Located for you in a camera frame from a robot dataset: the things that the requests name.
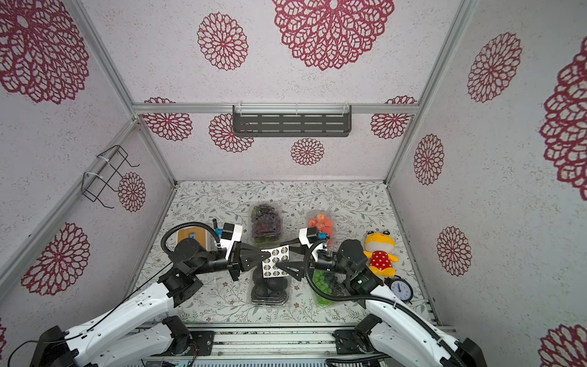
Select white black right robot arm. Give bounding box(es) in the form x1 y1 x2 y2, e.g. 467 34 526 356
277 239 487 366

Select sticker label sheet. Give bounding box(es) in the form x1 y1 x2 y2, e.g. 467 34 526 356
262 245 290 278

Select white wooden tissue box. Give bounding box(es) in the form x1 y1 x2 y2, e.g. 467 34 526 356
177 226 216 251

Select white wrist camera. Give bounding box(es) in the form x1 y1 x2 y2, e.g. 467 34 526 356
216 223 243 259
298 227 329 247

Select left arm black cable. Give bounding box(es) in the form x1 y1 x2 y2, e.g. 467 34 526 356
6 222 222 367

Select black round alarm clock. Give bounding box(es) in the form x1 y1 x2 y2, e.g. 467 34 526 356
389 277 414 303

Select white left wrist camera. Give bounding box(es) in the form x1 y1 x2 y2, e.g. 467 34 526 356
216 223 243 259

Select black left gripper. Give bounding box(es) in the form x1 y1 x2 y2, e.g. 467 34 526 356
193 242 271 281

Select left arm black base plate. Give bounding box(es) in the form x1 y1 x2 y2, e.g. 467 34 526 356
160 329 216 357

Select grey metal wall shelf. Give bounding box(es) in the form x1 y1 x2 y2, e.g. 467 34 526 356
232 105 353 138

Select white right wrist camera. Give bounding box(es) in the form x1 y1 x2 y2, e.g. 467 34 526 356
298 227 329 247

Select clear box green grapes blueberries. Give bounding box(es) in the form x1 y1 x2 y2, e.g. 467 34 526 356
312 270 349 308

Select black wire wall rack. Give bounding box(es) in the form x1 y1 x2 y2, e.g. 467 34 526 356
80 145 139 209

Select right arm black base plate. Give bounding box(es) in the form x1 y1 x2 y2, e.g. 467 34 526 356
333 329 376 356

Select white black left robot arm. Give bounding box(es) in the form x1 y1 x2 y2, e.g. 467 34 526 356
31 238 270 366

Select yellow red plush toy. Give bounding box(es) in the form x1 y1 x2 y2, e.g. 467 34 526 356
364 230 399 278

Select clear box purple grapes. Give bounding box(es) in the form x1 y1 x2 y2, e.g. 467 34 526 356
250 203 283 249

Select aluminium mounting rail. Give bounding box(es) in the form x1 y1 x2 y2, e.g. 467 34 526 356
98 324 466 361

